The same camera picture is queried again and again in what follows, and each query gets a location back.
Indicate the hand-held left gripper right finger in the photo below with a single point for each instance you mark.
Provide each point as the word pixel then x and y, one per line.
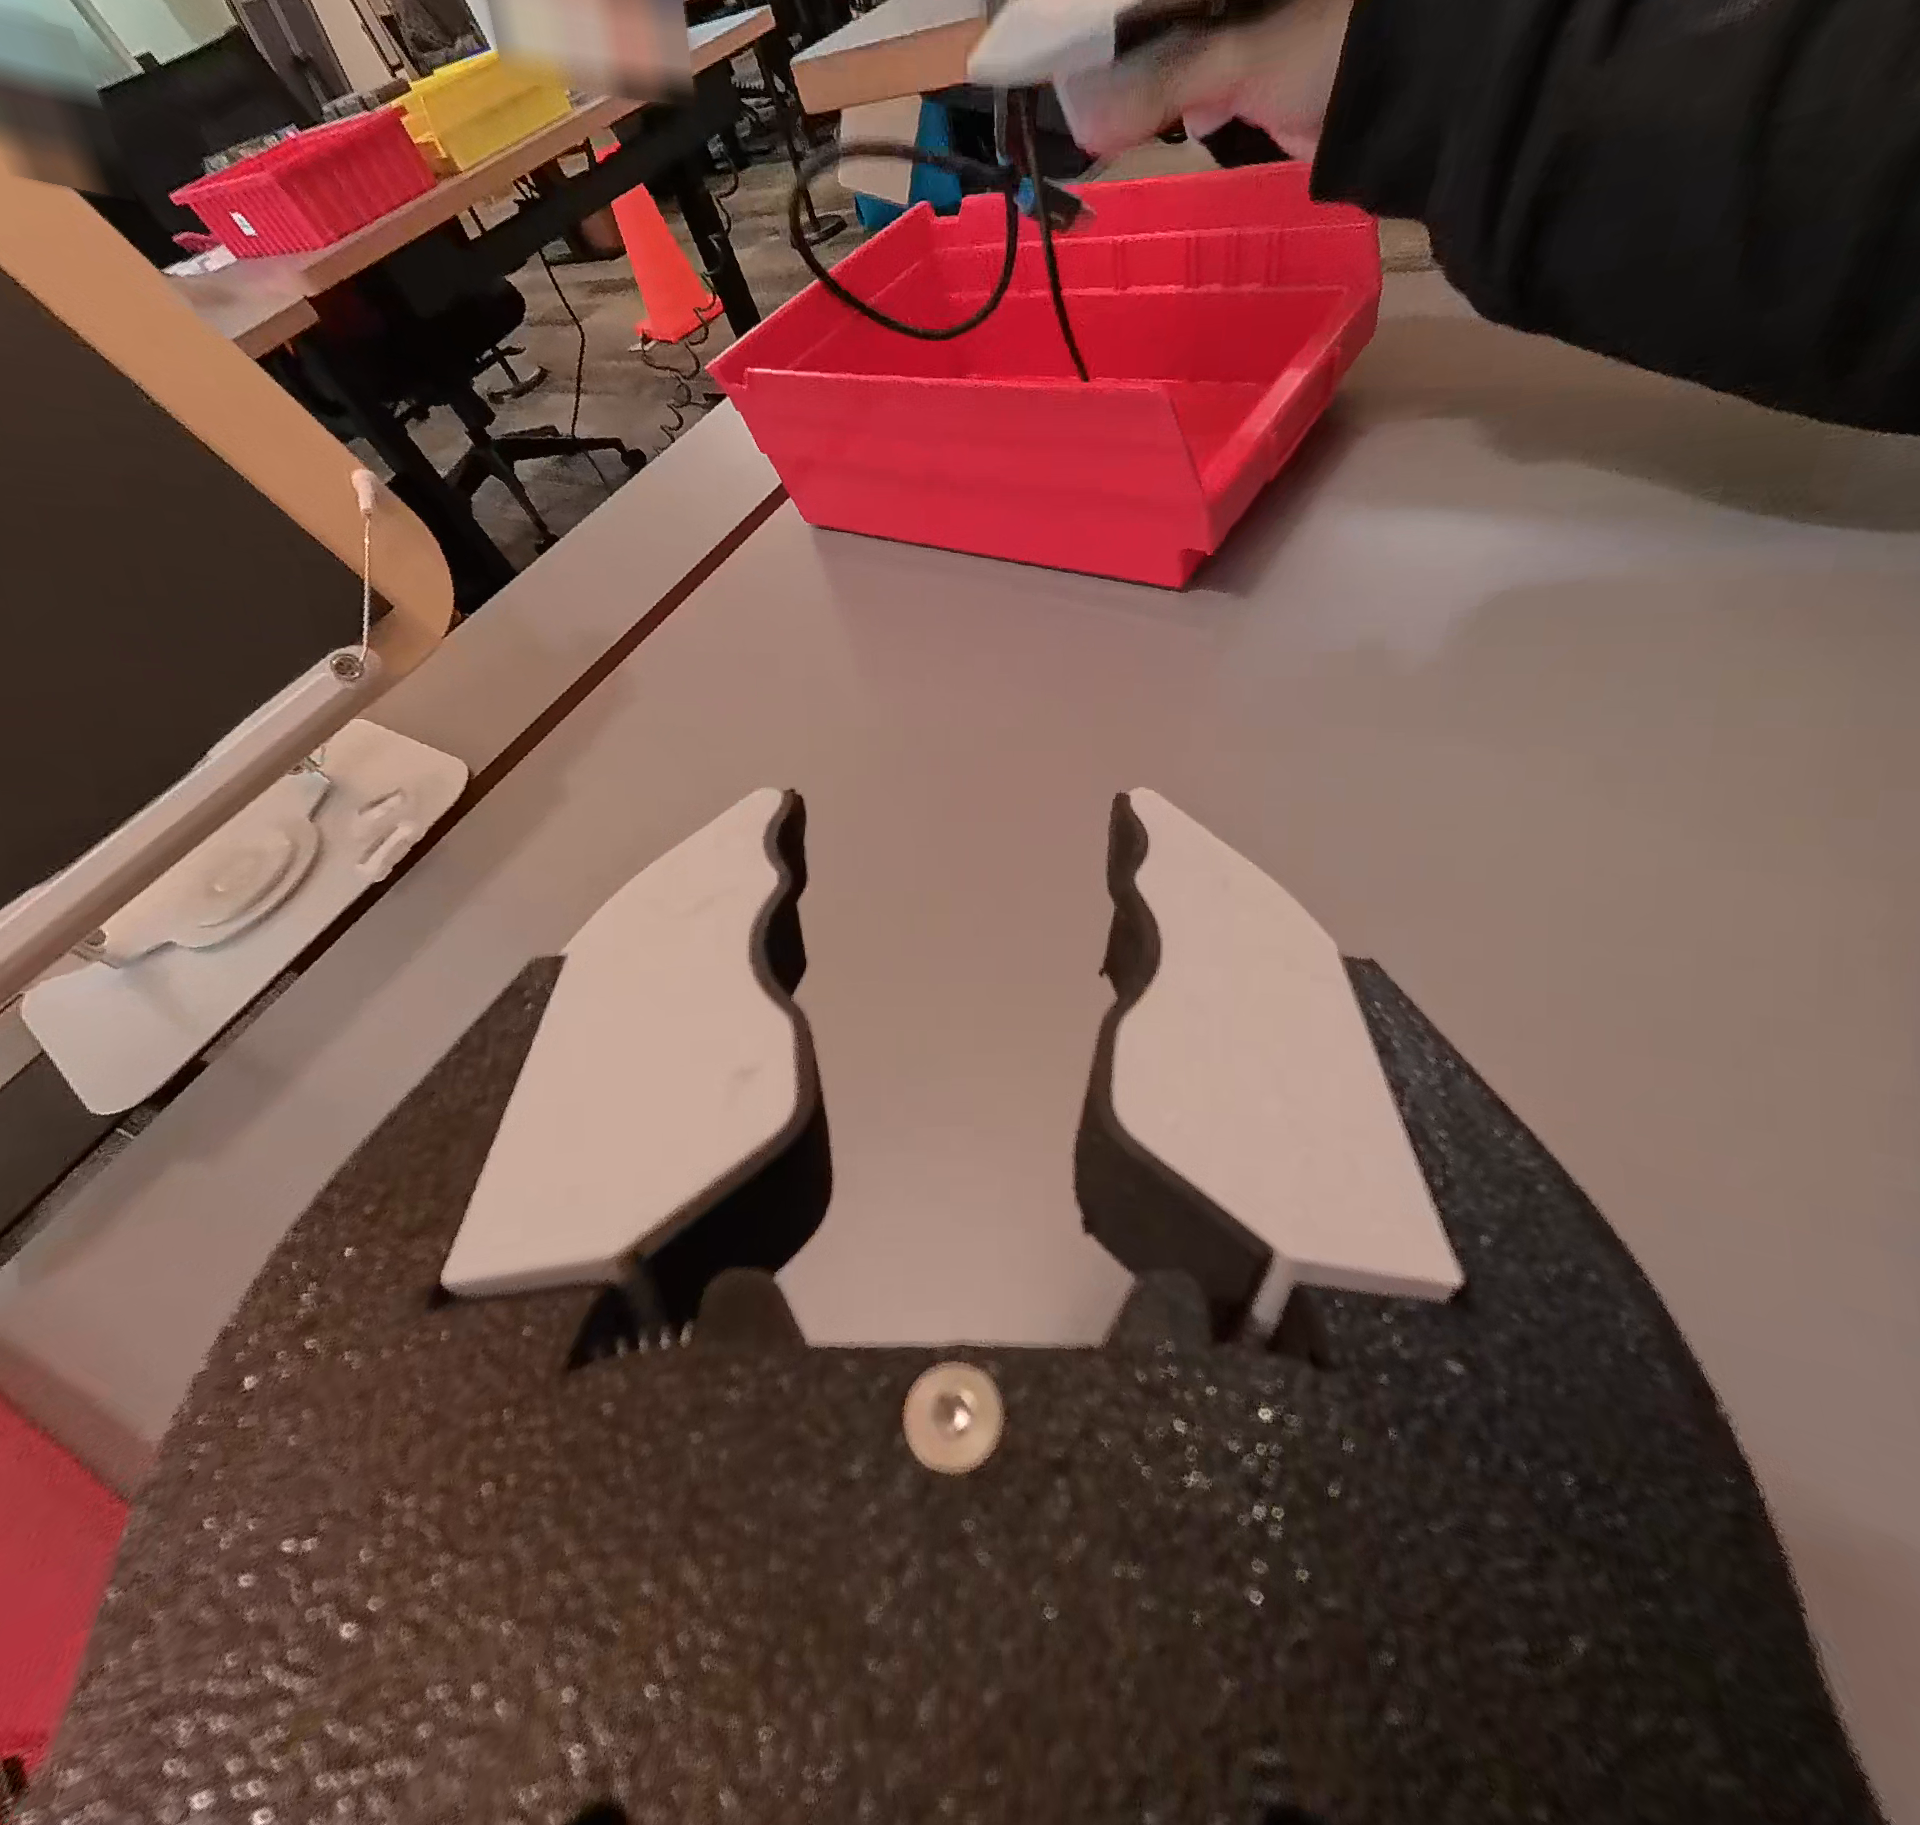
pixel 1275 1091

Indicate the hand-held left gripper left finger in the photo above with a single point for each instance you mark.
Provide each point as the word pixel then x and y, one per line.
pixel 645 1046

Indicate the red plastic bin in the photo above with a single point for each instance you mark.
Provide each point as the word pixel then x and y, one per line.
pixel 975 467

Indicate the person's right forearm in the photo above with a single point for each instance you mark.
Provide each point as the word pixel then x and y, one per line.
pixel 1650 146

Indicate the grey desk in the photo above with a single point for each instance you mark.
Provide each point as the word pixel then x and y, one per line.
pixel 1501 745

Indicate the person's right hand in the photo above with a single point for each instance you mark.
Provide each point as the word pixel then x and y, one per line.
pixel 1246 72

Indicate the grey background table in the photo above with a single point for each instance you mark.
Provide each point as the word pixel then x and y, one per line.
pixel 886 47

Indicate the blue container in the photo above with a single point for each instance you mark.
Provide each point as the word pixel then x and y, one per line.
pixel 933 153

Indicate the white monitor stand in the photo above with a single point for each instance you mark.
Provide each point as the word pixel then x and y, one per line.
pixel 225 955

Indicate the orange traffic cone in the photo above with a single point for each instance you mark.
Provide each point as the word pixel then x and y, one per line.
pixel 661 273

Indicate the yellow plastic bin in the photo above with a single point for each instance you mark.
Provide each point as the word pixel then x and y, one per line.
pixel 486 108

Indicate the long background table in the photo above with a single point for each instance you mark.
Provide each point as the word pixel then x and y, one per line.
pixel 496 192

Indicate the black office chair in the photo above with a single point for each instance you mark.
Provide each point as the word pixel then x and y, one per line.
pixel 451 355

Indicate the red plastic basket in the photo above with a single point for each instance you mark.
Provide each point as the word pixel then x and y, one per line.
pixel 306 183

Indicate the red plastic item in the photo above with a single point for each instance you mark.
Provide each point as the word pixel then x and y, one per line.
pixel 53 1585

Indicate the dark screen with tan frame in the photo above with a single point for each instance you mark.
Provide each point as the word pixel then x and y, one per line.
pixel 135 581

